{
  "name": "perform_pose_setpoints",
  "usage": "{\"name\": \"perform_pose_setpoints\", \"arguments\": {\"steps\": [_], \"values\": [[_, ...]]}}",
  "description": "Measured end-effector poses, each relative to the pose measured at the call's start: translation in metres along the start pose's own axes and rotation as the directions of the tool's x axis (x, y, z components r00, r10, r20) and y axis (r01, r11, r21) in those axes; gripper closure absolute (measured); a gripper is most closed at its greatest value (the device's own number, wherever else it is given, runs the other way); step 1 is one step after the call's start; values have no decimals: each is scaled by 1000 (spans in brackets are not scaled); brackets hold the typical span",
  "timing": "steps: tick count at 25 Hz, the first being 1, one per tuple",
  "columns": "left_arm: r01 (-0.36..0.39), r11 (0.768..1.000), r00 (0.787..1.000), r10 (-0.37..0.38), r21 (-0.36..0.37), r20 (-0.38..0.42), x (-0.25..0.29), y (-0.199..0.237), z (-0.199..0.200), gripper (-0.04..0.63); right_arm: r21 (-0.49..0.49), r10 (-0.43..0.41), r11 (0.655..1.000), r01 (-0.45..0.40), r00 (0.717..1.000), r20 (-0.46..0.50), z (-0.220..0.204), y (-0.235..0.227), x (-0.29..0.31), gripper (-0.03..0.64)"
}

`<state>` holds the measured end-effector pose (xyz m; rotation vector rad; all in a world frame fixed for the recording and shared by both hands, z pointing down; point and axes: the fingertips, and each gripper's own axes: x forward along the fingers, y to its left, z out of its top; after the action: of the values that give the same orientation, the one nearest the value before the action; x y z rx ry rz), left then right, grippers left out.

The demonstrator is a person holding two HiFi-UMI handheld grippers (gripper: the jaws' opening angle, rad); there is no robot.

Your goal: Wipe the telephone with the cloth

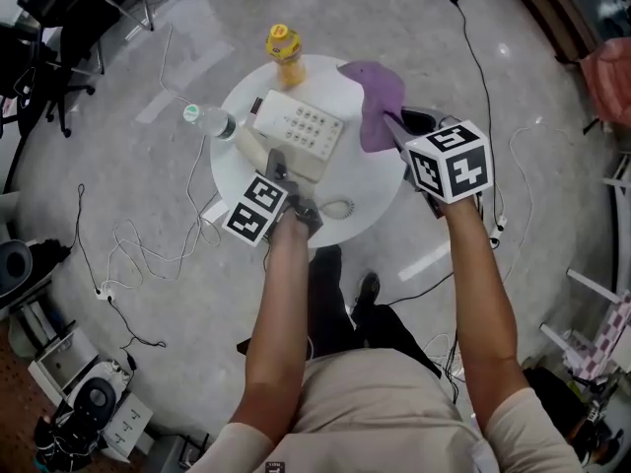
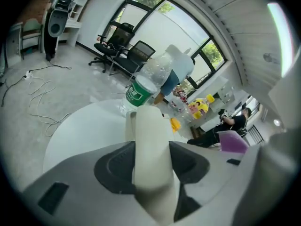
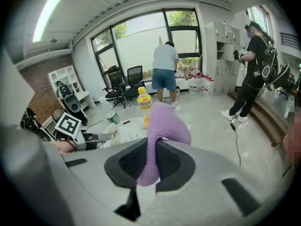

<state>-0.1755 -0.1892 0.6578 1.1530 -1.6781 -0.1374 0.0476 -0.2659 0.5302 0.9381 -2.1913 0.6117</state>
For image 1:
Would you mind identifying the pink checkered cloth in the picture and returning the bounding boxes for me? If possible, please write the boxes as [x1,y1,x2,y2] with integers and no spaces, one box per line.
[579,291,631,378]

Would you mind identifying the person's left forearm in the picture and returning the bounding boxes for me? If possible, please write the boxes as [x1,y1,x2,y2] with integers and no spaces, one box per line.
[229,209,313,438]

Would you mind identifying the black office chair on wheels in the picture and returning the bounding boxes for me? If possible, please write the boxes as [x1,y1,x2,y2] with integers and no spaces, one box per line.
[0,22,107,140]

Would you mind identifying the white plastic drawer unit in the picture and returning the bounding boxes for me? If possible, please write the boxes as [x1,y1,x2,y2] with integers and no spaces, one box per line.
[103,394,154,462]

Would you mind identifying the person's beige shirt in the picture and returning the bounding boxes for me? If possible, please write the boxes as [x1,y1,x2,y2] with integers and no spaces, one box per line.
[186,347,586,473]

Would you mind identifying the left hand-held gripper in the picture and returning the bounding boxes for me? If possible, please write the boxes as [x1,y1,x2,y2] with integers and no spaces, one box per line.
[221,148,325,248]

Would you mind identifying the white telephone base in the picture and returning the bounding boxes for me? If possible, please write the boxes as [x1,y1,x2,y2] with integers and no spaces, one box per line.
[250,90,345,182]

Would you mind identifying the thin black floor cable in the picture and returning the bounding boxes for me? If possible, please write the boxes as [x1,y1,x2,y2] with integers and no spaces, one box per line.
[73,183,168,349]

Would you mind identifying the clear water bottle green cap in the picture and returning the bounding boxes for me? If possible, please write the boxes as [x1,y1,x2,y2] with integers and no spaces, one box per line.
[182,103,239,142]

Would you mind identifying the person's black trousers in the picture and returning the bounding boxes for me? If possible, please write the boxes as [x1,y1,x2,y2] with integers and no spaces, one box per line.
[236,243,443,378]

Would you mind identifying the person's black shoe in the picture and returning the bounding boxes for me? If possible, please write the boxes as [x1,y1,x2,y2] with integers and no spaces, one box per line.
[355,272,382,309]

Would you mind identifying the yellow juice bottle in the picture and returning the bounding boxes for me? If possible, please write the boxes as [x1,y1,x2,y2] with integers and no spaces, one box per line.
[264,23,308,88]

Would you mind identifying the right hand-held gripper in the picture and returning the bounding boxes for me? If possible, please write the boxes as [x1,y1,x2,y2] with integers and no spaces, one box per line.
[383,107,495,221]

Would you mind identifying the grey round bin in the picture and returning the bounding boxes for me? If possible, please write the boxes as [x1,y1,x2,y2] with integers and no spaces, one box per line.
[0,238,34,298]

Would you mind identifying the pink armchair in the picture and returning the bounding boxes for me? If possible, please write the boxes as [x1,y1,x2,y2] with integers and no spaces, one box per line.
[579,36,631,127]

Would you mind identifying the person's right forearm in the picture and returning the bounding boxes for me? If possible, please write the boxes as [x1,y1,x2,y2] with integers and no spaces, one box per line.
[441,199,526,433]

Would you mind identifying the white metal rack frame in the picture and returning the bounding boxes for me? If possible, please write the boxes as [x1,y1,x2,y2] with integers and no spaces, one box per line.
[539,267,622,359]

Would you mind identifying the tangled white floor cable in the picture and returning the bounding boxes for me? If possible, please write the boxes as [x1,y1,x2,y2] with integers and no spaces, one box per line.
[105,135,223,285]

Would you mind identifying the purple cloth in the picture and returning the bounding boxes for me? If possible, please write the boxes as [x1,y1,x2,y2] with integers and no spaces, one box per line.
[337,60,408,153]

